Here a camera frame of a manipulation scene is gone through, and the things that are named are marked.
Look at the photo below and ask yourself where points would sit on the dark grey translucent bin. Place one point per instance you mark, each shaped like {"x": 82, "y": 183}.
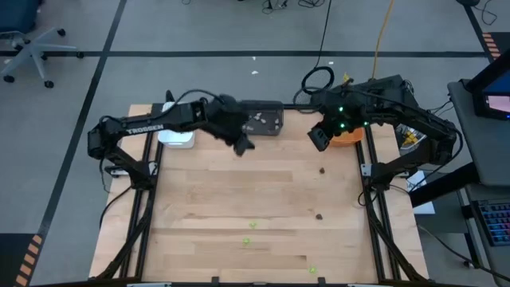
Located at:
{"x": 271, "y": 109}

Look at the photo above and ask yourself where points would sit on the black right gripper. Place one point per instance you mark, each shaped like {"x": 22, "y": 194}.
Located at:
{"x": 342, "y": 107}

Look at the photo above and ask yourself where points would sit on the black monitor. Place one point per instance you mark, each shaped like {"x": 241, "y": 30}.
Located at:
{"x": 480, "y": 105}

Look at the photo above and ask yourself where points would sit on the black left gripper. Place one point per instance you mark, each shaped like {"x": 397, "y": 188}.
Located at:
{"x": 227, "y": 117}

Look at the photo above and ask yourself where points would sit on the grey left arm base plate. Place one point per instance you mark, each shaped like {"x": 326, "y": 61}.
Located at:
{"x": 115, "y": 171}

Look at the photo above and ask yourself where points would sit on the black table clamp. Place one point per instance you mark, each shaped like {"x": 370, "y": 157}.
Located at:
{"x": 215, "y": 280}
{"x": 320, "y": 280}

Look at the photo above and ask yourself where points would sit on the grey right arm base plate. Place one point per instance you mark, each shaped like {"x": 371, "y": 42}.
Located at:
{"x": 366, "y": 170}

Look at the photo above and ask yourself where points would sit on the orange plastic bin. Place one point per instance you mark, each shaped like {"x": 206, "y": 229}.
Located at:
{"x": 346, "y": 137}

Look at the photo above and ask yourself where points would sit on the neon green plastic spider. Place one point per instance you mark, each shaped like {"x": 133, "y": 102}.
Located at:
{"x": 246, "y": 241}
{"x": 312, "y": 270}
{"x": 253, "y": 225}

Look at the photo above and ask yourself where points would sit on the yellow power plug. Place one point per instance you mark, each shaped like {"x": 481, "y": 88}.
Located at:
{"x": 408, "y": 137}

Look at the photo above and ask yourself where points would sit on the grey desk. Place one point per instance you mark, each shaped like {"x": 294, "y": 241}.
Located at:
{"x": 494, "y": 159}

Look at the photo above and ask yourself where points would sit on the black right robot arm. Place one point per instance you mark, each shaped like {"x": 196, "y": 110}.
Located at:
{"x": 418, "y": 115}

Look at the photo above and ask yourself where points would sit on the black computer tower case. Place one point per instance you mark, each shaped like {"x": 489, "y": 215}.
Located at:
{"x": 392, "y": 81}

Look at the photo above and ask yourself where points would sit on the white paper sheet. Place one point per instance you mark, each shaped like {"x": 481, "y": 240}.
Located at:
{"x": 424, "y": 207}

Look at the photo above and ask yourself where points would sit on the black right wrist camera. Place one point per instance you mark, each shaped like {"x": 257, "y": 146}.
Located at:
{"x": 318, "y": 138}

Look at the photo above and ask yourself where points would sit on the backlit keyboard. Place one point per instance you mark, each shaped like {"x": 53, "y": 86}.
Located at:
{"x": 496, "y": 221}

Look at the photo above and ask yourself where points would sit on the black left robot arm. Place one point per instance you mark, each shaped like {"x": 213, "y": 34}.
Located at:
{"x": 139, "y": 129}

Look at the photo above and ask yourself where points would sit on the grey office chair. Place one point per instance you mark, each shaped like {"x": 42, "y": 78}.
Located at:
{"x": 34, "y": 49}

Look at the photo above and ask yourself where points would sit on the black stand base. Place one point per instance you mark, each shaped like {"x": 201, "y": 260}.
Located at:
{"x": 468, "y": 2}

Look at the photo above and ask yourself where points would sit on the white plastic bin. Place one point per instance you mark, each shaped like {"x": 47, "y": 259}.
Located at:
{"x": 177, "y": 139}

